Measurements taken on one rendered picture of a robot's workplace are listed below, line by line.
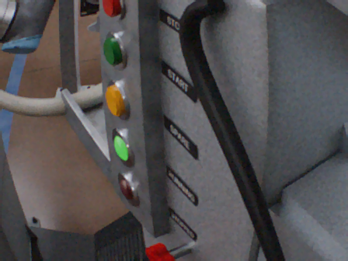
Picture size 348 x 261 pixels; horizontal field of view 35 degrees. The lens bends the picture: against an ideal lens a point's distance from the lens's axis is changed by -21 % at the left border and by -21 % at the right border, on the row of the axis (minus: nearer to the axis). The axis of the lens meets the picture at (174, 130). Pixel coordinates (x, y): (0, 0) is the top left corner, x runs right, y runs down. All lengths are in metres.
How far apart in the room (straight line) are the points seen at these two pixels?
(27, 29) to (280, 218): 0.73
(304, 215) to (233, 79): 0.11
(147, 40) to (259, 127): 0.12
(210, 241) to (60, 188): 2.02
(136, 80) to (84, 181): 2.06
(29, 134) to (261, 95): 2.48
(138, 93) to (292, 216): 0.16
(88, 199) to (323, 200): 2.08
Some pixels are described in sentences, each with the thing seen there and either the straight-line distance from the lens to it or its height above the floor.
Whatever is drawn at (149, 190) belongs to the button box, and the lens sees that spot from 0.58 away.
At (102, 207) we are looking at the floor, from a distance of 2.45.
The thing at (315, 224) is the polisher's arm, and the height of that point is 1.43.
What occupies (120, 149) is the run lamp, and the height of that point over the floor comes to 1.37.
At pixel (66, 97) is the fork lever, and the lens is 1.00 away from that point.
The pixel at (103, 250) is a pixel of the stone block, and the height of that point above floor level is 0.65.
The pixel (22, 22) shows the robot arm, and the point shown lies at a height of 1.27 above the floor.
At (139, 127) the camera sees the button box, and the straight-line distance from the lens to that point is 0.54.
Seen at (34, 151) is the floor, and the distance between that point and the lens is 2.75.
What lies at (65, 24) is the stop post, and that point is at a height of 0.47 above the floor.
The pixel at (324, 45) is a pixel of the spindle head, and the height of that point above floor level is 1.54.
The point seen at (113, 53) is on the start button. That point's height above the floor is 1.47.
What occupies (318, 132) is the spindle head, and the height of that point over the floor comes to 1.46.
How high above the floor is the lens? 1.75
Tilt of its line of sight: 39 degrees down
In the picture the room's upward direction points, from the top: 2 degrees counter-clockwise
